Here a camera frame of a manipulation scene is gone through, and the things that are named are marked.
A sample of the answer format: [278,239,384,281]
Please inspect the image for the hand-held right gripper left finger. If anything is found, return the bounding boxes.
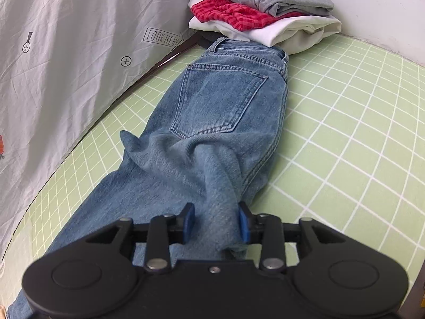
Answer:
[86,203,195,271]

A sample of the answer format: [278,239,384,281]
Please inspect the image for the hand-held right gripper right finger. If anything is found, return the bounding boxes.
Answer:
[238,202,336,271]

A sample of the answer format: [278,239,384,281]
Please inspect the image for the blue denim jeans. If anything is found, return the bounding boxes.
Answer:
[7,37,289,319]

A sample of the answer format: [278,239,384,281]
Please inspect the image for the dark folded garment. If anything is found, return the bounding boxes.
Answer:
[196,31,223,49]

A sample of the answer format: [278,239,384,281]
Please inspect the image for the grey carrot print sheet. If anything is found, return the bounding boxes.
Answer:
[0,0,220,270]

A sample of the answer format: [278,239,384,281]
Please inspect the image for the white folded garment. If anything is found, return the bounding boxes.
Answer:
[189,0,342,55]

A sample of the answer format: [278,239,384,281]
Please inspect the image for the red checked garment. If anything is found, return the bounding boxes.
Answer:
[191,0,301,30]

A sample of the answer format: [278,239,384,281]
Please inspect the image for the dark bed frame edge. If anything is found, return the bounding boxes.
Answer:
[146,35,200,74]

